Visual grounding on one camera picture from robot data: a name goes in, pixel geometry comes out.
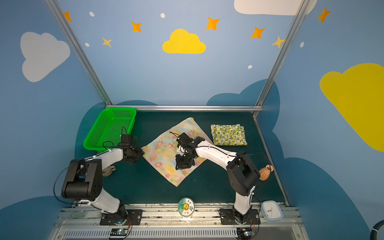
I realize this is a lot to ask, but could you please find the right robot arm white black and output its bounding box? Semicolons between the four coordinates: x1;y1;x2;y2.
173;133;261;224

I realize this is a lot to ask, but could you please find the green circuit board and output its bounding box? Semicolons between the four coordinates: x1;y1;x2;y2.
109;228;129;240
236;228;254;240

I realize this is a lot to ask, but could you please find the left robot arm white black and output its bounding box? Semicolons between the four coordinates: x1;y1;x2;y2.
53;127;144;226

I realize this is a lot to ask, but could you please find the aluminium frame post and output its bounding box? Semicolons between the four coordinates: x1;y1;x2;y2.
45;0;113;105
255;0;312;106

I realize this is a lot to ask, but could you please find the black corrugated hose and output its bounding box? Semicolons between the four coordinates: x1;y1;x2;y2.
369;219;384;240

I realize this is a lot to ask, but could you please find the right green circuit board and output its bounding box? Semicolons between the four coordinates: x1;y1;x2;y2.
236;228;254;240

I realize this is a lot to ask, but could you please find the rear aluminium frame bar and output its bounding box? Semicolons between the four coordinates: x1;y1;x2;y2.
106;105;263;112

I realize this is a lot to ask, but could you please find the aluminium rail base frame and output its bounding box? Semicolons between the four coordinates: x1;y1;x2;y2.
48;203;309;240

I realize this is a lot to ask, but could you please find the grey ceramic mug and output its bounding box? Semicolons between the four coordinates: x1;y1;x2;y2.
102;166;116;177

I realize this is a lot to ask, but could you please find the pastel floral skirt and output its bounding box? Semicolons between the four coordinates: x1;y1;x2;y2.
142;118;212;187

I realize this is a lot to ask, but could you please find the small terracotta cup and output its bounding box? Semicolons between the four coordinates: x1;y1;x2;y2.
259;165;274;181

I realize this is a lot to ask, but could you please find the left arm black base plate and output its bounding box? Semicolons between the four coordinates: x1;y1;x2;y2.
100;209;143;226

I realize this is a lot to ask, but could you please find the green plastic basket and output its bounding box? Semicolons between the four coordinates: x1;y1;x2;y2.
83;107;137;152

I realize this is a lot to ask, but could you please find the left green circuit board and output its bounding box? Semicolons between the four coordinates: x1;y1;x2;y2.
109;228;129;240

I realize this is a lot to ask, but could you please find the lemon print skirt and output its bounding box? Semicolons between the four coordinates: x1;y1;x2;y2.
211;124;248;146

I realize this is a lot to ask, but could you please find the right aluminium frame post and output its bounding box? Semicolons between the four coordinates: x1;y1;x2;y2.
255;0;312;106

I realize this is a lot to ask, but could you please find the white square clock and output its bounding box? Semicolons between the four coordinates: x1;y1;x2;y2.
261;200;284;222

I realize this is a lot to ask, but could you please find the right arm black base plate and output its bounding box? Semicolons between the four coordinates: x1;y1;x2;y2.
219;208;261;225

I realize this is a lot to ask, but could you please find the round white green tape dispenser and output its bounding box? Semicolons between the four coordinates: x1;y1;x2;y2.
178;198;195;219

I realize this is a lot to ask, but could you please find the left aluminium frame post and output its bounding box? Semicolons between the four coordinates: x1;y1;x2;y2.
45;0;113;105

